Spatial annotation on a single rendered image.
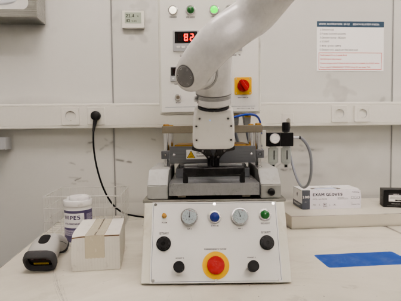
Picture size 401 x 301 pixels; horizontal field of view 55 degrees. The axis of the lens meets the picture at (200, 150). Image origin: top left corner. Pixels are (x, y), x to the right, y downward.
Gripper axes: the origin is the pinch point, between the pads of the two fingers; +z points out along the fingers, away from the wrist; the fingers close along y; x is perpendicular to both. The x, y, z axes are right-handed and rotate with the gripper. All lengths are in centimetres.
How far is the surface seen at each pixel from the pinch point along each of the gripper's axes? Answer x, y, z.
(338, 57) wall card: 78, 56, -13
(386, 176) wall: 62, 78, 36
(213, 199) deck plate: -6.9, -0.1, 6.1
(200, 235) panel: -13.1, -3.4, 12.1
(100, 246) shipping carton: -9.4, -28.4, 17.8
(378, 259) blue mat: -6, 44, 26
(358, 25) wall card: 84, 65, -26
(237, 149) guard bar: 5.7, 6.7, -1.7
